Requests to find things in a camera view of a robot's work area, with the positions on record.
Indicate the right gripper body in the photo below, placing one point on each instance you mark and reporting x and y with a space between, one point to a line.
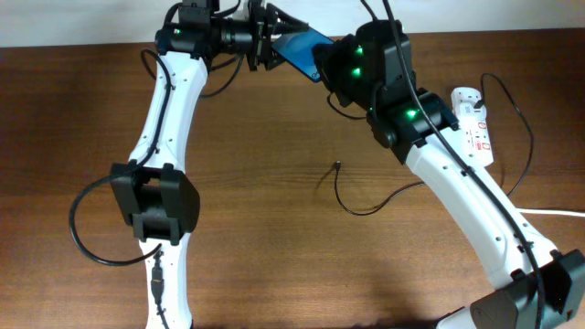
326 61

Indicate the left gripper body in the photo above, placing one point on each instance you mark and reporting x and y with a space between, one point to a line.
260 41

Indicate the blue Galaxy smartphone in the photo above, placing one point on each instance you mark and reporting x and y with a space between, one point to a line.
297 50

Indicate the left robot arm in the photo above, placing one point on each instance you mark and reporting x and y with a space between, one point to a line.
152 190

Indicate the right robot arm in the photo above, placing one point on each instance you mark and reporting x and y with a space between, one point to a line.
534 284

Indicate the white power strip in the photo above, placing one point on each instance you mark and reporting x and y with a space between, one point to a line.
471 113

